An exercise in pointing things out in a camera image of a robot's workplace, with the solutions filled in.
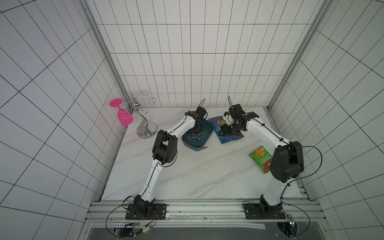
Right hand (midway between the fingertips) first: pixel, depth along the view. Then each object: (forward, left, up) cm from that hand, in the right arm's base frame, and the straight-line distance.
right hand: (218, 133), depth 90 cm
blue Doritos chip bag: (+16, -1, -10) cm, 19 cm away
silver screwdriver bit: (-4, +8, -11) cm, 14 cm away
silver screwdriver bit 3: (+1, +19, -11) cm, 22 cm away
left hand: (+6, +15, -9) cm, 18 cm away
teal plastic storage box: (0, +14, -12) cm, 18 cm away
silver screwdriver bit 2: (+3, +16, -10) cm, 19 cm away
